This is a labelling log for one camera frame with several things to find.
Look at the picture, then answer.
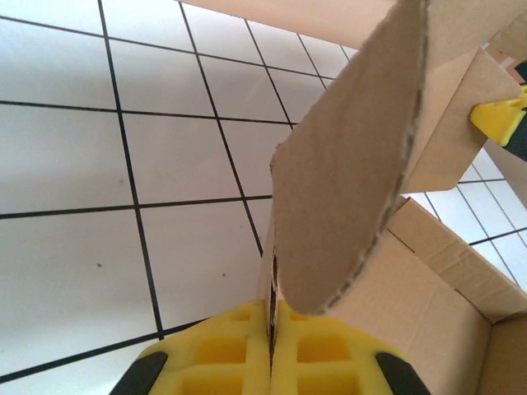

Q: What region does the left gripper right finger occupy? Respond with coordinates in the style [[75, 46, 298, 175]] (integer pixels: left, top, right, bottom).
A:
[[271, 301, 431, 395]]

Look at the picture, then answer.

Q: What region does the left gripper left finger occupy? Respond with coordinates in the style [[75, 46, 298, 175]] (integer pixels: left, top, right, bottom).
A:
[[110, 299, 273, 395]]

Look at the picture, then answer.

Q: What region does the brown cardboard box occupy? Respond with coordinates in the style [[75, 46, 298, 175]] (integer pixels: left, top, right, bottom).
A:
[[254, 0, 527, 395]]

